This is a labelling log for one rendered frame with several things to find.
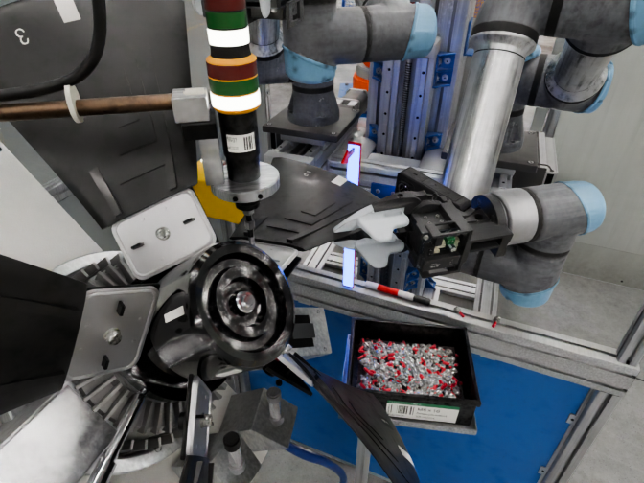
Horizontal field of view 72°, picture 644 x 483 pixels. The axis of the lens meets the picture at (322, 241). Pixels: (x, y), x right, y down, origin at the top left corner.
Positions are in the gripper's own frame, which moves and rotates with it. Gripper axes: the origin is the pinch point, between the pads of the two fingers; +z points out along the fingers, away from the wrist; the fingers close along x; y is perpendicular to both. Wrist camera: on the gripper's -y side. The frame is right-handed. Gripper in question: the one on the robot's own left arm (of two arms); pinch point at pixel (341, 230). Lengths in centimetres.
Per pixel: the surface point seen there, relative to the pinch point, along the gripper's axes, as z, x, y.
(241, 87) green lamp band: 11.3, -21.2, 3.9
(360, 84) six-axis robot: -128, 133, -354
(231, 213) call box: 13.0, 20.8, -33.9
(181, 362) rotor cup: 19.7, -2.6, 17.1
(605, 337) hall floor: -141, 123, -43
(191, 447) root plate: 19.4, -0.8, 23.9
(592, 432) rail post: -52, 51, 15
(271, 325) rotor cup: 11.4, -2.5, 14.8
